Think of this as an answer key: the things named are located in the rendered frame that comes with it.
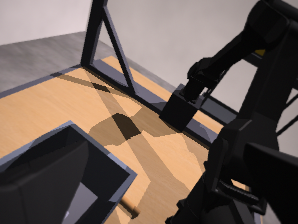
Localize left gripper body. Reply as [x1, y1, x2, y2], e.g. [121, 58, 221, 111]
[165, 198, 200, 224]

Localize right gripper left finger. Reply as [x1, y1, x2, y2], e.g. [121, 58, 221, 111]
[0, 140, 89, 224]

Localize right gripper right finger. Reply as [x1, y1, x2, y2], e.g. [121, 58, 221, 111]
[243, 143, 298, 224]

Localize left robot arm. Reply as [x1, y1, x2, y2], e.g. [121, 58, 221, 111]
[179, 0, 298, 224]

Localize white flat plate with hole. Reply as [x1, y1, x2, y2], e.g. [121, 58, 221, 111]
[62, 182, 98, 224]

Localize wooden peg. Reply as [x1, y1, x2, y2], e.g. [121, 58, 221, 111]
[120, 196, 141, 216]

